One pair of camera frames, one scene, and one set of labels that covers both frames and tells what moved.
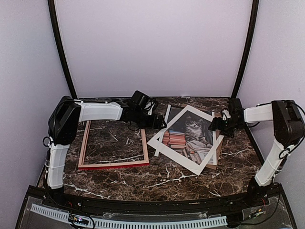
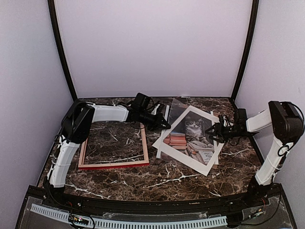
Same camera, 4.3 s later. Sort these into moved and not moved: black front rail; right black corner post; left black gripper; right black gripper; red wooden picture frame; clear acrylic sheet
Moved: clear acrylic sheet; right black gripper
Not moved: right black corner post; left black gripper; black front rail; red wooden picture frame
